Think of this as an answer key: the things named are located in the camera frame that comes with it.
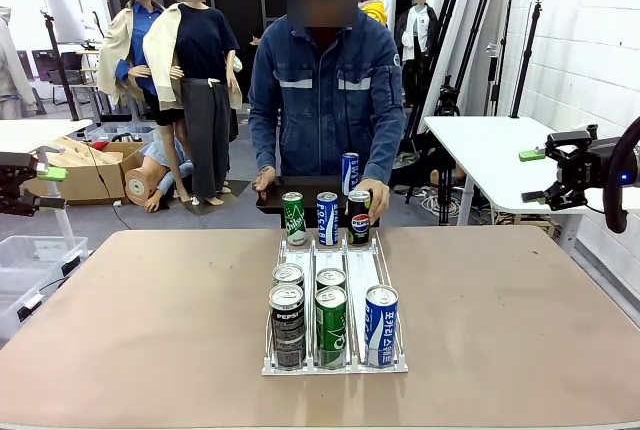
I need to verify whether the grey reflective panel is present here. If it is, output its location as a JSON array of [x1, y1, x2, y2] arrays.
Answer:
[[43, 0, 87, 45]]

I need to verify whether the black light stand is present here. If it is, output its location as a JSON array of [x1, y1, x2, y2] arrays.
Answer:
[[509, 0, 545, 120]]

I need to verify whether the right arm black cable sleeve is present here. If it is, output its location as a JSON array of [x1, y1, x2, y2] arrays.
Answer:
[[602, 117, 640, 235]]

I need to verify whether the dark mannequin base plate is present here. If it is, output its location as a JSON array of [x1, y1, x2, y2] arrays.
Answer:
[[167, 178, 251, 216]]

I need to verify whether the mannequin with grey coat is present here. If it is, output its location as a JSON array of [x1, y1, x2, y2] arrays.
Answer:
[[0, 7, 39, 119]]

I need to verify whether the black camera on tripod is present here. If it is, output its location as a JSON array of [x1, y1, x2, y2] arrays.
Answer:
[[433, 74, 461, 117]]

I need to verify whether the brown cardboard box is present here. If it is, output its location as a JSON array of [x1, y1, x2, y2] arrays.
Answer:
[[22, 136, 147, 204]]

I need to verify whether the lying mannequin in light blue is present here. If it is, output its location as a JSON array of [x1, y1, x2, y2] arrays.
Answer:
[[124, 139, 195, 214]]

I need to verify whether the person's right forearm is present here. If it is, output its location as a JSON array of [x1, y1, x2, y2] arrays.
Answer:
[[248, 99, 281, 174]]

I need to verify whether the green Chilsung cider can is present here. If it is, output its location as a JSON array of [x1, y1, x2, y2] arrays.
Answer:
[[282, 191, 307, 247], [316, 267, 347, 292], [315, 285, 349, 370]]

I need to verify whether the black tripod stand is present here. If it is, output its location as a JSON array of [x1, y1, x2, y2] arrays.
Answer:
[[40, 10, 81, 121]]

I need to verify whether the clear plastic storage bin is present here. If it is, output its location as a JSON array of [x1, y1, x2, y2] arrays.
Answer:
[[0, 267, 54, 342], [0, 235, 90, 279]]

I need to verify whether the person in denim jacket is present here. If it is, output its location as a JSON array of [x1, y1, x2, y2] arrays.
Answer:
[[248, 0, 407, 229]]

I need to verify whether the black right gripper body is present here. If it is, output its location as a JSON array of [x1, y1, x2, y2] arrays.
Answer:
[[562, 138, 612, 197]]

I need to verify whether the person's left forearm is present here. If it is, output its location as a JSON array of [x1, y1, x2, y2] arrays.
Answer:
[[362, 99, 407, 184]]

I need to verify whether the person's right hand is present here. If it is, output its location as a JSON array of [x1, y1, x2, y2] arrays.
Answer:
[[252, 165, 277, 194]]

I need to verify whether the white cable coil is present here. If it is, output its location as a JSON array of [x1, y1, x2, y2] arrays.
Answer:
[[419, 187, 454, 219]]

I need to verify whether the person's left hand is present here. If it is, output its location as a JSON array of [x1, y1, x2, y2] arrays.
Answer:
[[355, 178, 391, 226]]

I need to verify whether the dark brown serving tray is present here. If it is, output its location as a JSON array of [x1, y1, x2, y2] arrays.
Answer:
[[255, 175, 381, 215]]

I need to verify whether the blue Pocari Sweat can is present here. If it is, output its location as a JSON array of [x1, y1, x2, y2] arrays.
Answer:
[[365, 284, 400, 369], [341, 152, 361, 196], [316, 191, 340, 247]]

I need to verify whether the white can dispenser rack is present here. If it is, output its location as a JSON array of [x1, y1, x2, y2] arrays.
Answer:
[[261, 229, 410, 377]]

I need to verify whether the mannequin with white jacket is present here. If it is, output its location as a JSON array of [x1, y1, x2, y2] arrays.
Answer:
[[394, 0, 441, 96]]

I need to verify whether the wooden crate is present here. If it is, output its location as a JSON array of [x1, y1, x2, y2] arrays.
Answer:
[[492, 209, 561, 240]]

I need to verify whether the black Pepsi can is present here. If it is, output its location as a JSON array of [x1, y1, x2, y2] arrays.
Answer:
[[347, 189, 372, 247], [268, 283, 306, 370], [272, 263, 305, 291]]

